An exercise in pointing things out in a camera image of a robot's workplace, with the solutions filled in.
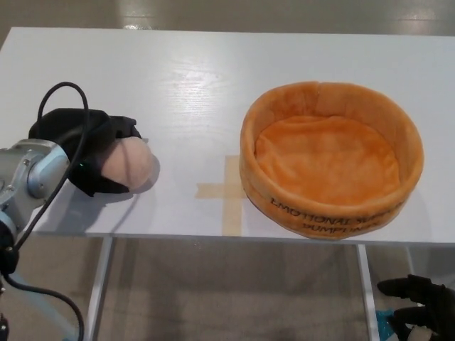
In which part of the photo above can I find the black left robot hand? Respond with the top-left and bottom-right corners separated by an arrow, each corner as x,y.
28,108 -> 151,198

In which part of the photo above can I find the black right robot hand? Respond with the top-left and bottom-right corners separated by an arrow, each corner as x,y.
376,274 -> 455,341

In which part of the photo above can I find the pink round plush toy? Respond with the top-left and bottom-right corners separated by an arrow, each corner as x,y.
101,139 -> 156,191

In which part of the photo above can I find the orange plush round basket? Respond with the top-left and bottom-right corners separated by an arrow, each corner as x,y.
239,80 -> 425,242

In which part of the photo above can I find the teal patterned object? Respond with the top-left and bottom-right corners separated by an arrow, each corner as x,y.
375,308 -> 396,334

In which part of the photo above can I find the white table leg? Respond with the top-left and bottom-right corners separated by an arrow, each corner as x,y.
86,236 -> 115,341
356,244 -> 383,341

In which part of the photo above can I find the beige tape cross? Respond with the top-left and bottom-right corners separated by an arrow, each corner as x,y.
196,155 -> 247,236

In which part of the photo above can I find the light blue metal bar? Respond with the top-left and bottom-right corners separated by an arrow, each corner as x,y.
10,272 -> 83,341

